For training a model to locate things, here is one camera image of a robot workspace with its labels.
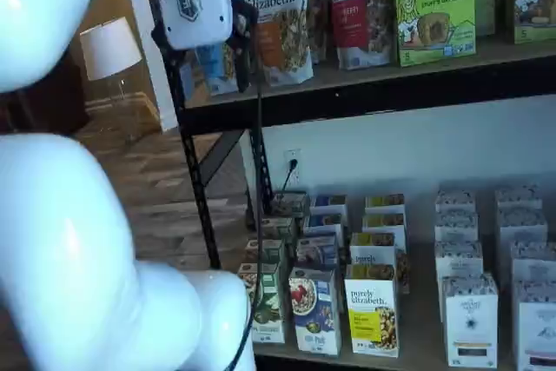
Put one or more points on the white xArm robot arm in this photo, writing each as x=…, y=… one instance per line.
x=65, y=258

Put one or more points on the green oatmeal box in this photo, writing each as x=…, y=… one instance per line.
x=280, y=227
x=273, y=301
x=271, y=251
x=292, y=204

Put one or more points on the black metal shelf rack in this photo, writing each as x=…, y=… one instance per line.
x=391, y=101

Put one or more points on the green Bobo's apple pie box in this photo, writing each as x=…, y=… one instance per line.
x=434, y=10

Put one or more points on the yellow white purely elizabeth box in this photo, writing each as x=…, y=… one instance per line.
x=384, y=221
x=371, y=253
x=371, y=314
x=384, y=202

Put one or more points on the white box dark stripe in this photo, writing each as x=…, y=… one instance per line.
x=458, y=260
x=455, y=199
x=469, y=323
x=456, y=225

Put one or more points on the white box pink stripe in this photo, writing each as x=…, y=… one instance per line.
x=536, y=332
x=534, y=264
x=519, y=197
x=521, y=225

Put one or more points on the blue granola bag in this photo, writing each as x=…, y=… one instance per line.
x=217, y=71

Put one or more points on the orange granola bag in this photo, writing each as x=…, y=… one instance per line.
x=278, y=41
x=318, y=19

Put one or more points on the dark brown armchair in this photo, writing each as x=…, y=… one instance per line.
x=65, y=101

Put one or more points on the red granola bag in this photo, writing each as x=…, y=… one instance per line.
x=360, y=19

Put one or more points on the white wall outlet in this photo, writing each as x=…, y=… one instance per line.
x=290, y=175

